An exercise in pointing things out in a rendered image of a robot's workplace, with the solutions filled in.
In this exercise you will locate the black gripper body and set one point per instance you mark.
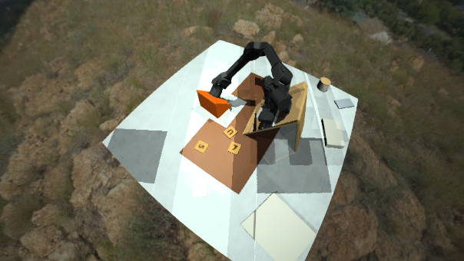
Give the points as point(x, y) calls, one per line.
point(267, 116)

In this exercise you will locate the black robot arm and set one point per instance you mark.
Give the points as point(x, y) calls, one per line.
point(275, 88)

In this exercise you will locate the grey cylinder with orange top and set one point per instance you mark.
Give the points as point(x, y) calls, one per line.
point(323, 84)

